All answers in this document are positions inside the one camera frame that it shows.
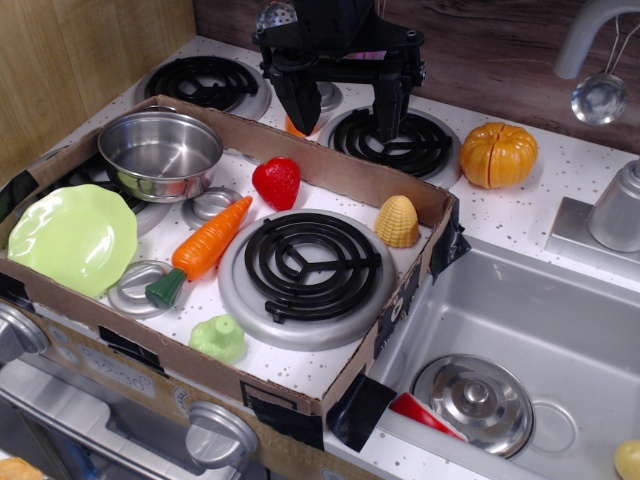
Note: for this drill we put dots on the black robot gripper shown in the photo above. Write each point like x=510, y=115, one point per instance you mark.
x=321, y=46

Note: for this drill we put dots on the light green toy broccoli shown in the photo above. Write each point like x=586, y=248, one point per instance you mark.
x=220, y=338

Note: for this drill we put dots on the stainless steel pot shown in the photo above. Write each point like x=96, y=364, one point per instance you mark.
x=160, y=155

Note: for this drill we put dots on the silver pot lid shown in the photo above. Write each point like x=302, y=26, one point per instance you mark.
x=480, y=399

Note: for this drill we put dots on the silver stove knob back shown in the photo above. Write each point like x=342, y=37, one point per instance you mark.
x=331, y=96

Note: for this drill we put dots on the silver stove knob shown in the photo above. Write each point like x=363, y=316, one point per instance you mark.
x=204, y=207
x=331, y=96
x=128, y=295

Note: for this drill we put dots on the hanging purple spatula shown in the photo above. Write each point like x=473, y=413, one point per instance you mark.
x=375, y=56

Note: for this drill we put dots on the small orange toy carrot tip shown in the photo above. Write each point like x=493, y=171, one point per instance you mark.
x=293, y=130

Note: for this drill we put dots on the back right black burner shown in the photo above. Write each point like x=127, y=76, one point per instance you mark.
x=425, y=148

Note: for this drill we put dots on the hanging silver strainer spoon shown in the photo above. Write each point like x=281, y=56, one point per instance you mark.
x=275, y=13

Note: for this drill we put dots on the red toy strawberry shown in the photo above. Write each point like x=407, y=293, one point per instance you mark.
x=278, y=182

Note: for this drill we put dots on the yellow toy corn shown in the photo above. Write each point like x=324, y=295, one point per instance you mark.
x=397, y=222

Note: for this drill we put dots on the orange toy pumpkin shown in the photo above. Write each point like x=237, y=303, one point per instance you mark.
x=498, y=155

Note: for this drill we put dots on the silver stove knob middle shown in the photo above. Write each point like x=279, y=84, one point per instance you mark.
x=204, y=207

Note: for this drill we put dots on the front right black burner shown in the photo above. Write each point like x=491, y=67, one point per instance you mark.
x=309, y=280

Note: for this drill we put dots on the orange toy carrot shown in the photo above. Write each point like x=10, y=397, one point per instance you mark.
x=199, y=253

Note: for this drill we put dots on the front left black burner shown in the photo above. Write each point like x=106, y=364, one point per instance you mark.
x=89, y=185

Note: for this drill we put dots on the hanging silver ladle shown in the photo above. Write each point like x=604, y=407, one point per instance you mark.
x=601, y=98

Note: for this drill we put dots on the silver toy faucet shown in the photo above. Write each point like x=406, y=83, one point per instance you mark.
x=603, y=219

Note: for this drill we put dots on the silver stove knob front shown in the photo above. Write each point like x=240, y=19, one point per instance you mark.
x=128, y=295

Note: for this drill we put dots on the light green plastic plate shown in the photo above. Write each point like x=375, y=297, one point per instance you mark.
x=84, y=249

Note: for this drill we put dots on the red toy pepper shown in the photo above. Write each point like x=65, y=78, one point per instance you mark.
x=411, y=407

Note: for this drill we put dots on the brown cardboard fence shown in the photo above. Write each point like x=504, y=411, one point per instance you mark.
x=272, y=382

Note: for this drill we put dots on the grey toy sink basin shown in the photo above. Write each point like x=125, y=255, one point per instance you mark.
x=571, y=340

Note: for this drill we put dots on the silver oven knob right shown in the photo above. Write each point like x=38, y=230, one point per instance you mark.
x=218, y=438

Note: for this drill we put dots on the silver oven knob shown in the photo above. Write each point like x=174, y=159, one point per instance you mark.
x=20, y=335
x=218, y=438

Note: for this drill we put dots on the silver oven knob left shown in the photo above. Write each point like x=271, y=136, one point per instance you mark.
x=20, y=335

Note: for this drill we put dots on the yellow toy lemon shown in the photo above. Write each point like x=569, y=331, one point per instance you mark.
x=627, y=460

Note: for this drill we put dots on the orange toy bread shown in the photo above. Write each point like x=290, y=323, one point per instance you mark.
x=17, y=469

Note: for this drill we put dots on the silver oven door handle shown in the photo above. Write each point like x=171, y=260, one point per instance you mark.
x=84, y=421

